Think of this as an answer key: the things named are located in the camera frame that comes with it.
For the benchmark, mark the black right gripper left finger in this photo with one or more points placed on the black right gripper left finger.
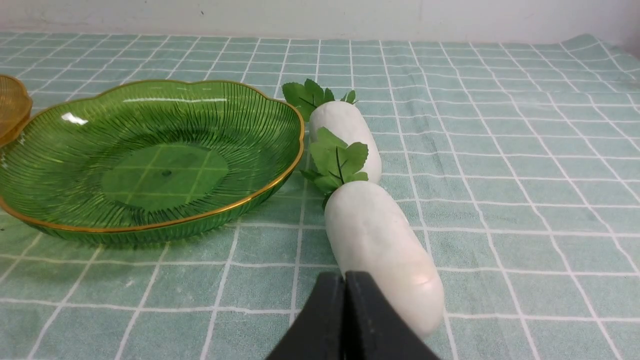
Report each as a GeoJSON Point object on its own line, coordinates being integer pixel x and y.
{"type": "Point", "coordinates": [316, 333]}

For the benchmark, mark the green glass plate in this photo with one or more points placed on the green glass plate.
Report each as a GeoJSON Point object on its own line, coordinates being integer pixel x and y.
{"type": "Point", "coordinates": [150, 161]}

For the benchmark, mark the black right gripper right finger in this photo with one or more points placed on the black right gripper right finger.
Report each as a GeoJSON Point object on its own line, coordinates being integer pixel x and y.
{"type": "Point", "coordinates": [373, 329]}

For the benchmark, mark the green checkered tablecloth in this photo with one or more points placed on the green checkered tablecloth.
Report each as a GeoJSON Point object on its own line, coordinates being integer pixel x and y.
{"type": "Point", "coordinates": [517, 166]}

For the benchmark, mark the white radish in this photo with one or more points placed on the white radish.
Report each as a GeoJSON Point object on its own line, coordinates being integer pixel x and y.
{"type": "Point", "coordinates": [369, 232]}
{"type": "Point", "coordinates": [320, 109]}

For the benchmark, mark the amber glass plate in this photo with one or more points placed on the amber glass plate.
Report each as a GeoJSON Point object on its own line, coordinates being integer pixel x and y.
{"type": "Point", "coordinates": [15, 108]}

